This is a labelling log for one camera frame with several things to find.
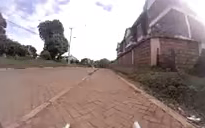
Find grass strip beyond road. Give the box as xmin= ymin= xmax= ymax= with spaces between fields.
xmin=0 ymin=55 xmax=91 ymax=69

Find grey-brown paved road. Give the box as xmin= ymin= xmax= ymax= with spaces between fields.
xmin=0 ymin=66 xmax=96 ymax=128

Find large dark tree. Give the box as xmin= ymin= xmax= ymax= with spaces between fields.
xmin=37 ymin=19 xmax=70 ymax=62

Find pale kerb beside verge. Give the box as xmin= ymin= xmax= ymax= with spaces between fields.
xmin=114 ymin=72 xmax=195 ymax=128

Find weedy grass verge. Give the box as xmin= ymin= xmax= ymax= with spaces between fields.
xmin=109 ymin=63 xmax=205 ymax=128

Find overhead wires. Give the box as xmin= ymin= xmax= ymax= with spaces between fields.
xmin=0 ymin=3 xmax=39 ymax=36

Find multi-storey building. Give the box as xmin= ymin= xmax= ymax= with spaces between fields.
xmin=115 ymin=0 xmax=205 ymax=54

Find distant row of trees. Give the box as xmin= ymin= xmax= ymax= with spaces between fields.
xmin=79 ymin=57 xmax=112 ymax=69

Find utility pole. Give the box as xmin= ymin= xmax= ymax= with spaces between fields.
xmin=67 ymin=27 xmax=74 ymax=65

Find red brick path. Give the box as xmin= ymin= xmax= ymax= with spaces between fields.
xmin=14 ymin=67 xmax=191 ymax=128

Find concrete kerb beside road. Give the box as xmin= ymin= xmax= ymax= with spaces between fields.
xmin=4 ymin=68 xmax=99 ymax=128

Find white litter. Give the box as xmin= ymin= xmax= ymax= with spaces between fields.
xmin=187 ymin=114 xmax=202 ymax=122

